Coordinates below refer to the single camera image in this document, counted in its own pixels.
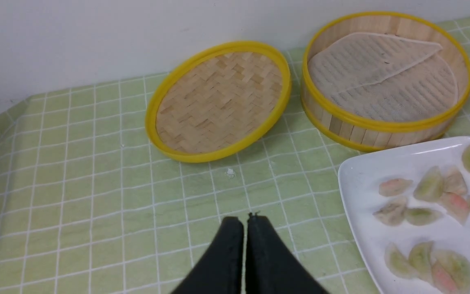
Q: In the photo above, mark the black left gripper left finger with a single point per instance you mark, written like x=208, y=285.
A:
x=219, y=270

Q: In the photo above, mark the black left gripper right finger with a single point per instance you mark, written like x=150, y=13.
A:
x=270, y=267

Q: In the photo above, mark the green steamed dumpling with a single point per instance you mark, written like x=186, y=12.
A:
x=430, y=188

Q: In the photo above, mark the pale white steamed dumpling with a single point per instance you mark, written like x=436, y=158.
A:
x=454, y=181

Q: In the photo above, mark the white square plate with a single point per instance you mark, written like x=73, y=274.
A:
x=359, y=179

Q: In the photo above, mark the green dumpling bottom left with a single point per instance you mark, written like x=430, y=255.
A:
x=398, y=264

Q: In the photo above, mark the pale grey dumpling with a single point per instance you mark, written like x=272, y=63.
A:
x=392, y=213

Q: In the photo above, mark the pink dumpling upper left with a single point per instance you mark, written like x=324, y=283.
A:
x=394, y=187

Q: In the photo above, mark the green dumpling bottom middle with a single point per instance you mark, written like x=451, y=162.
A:
x=419, y=258

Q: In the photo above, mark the green dumpling centre left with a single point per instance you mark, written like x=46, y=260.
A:
x=421, y=216

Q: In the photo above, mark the green checkered tablecloth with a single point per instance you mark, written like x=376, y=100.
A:
x=88, y=205

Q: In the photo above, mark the yellow bamboo steamer lid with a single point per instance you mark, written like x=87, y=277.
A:
x=219, y=101

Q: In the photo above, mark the pink green dumpling bottom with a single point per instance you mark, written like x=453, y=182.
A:
x=451, y=271

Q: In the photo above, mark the pink orange dumpling centre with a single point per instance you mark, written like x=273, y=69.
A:
x=456, y=206

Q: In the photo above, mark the yellow bamboo steamer basket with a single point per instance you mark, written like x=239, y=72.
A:
x=364, y=134

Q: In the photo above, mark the white steamer liner cloth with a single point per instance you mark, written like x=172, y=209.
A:
x=385, y=77

